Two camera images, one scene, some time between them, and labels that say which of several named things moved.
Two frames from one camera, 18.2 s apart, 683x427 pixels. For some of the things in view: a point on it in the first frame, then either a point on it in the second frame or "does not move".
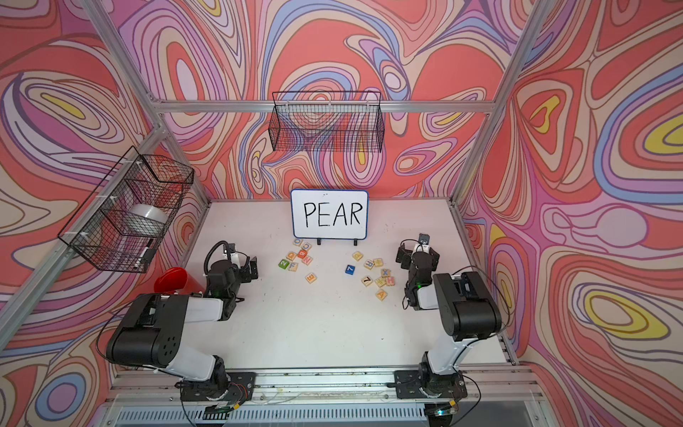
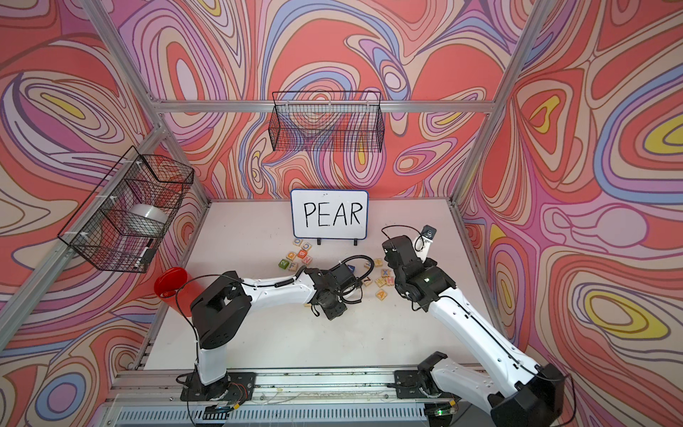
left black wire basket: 123,221 does not move
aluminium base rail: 150,398 does not move
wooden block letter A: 381,294 does not move
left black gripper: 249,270 -> 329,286
